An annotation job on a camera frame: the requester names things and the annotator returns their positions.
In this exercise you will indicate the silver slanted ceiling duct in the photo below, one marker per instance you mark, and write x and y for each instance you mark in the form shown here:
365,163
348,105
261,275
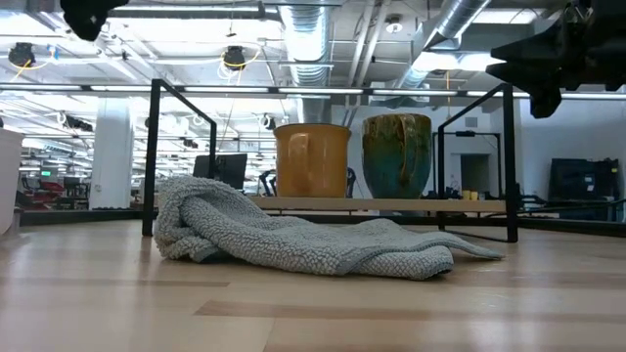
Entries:
450,24

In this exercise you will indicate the black aluminium table frame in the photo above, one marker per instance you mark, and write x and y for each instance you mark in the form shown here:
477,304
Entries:
73,216

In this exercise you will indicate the white ceramic mug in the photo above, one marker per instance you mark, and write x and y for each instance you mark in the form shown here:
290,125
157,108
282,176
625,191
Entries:
9,181

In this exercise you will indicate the black background computer monitor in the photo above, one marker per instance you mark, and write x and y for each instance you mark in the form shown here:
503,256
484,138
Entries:
227,170

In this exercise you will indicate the silver corrugated vertical duct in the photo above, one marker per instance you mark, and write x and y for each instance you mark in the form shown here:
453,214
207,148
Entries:
305,44

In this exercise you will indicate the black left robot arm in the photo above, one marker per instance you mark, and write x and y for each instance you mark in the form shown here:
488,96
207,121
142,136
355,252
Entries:
90,17

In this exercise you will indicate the black background robot arm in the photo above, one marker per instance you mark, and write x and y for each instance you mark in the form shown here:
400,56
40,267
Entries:
351,183

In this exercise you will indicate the grey knitted cloth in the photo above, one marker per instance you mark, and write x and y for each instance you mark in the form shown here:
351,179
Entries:
274,239

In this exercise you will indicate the wooden shelf with black frame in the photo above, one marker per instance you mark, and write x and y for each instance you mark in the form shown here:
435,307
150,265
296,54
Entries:
391,204

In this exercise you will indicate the large black wall screen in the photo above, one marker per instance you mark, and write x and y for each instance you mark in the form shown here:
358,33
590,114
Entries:
582,178

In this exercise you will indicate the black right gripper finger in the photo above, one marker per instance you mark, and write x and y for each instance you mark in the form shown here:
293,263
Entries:
543,78
535,45

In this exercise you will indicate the white building column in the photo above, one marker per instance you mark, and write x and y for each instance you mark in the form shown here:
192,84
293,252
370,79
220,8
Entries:
111,166

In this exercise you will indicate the amber glass mug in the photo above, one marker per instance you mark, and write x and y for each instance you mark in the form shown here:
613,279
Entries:
318,163

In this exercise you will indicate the small yellow background cups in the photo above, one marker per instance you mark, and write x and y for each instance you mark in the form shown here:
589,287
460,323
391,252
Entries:
470,195

